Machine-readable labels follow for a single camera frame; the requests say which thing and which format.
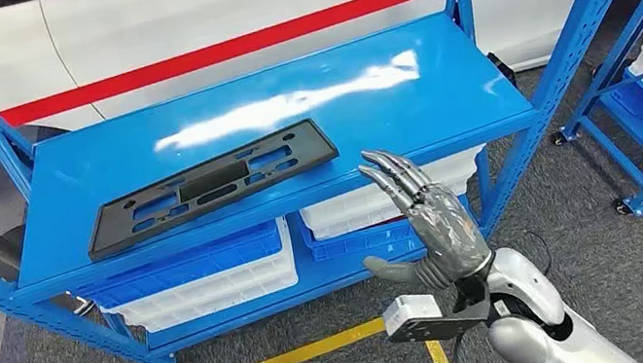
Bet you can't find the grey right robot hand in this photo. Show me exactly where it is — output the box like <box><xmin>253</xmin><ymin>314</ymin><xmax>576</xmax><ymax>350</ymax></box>
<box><xmin>344</xmin><ymin>132</ymin><xmax>501</xmax><ymax>303</ymax></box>

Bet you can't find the black plastic plate frame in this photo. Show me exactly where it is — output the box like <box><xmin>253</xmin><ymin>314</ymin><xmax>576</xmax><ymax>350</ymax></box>
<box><xmin>72</xmin><ymin>115</ymin><xmax>351</xmax><ymax>264</ymax></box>

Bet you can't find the blue plastic bin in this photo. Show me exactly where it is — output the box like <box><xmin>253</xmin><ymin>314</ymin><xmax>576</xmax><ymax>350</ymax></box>
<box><xmin>71</xmin><ymin>218</ymin><xmax>291</xmax><ymax>315</ymax></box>
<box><xmin>298</xmin><ymin>184</ymin><xmax>479</xmax><ymax>266</ymax></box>

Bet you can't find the red barrier belt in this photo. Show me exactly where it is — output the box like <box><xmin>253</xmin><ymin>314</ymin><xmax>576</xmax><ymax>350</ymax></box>
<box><xmin>0</xmin><ymin>0</ymin><xmax>643</xmax><ymax>144</ymax></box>

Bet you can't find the white car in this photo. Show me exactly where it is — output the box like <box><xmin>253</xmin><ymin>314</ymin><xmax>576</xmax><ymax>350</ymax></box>
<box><xmin>0</xmin><ymin>0</ymin><xmax>643</xmax><ymax>202</ymax></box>

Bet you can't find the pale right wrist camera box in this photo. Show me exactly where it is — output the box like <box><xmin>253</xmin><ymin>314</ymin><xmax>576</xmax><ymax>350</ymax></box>
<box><xmin>379</xmin><ymin>289</ymin><xmax>448</xmax><ymax>338</ymax></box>

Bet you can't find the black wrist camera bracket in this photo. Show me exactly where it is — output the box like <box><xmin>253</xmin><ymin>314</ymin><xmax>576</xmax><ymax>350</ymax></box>
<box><xmin>383</xmin><ymin>291</ymin><xmax>498</xmax><ymax>350</ymax></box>

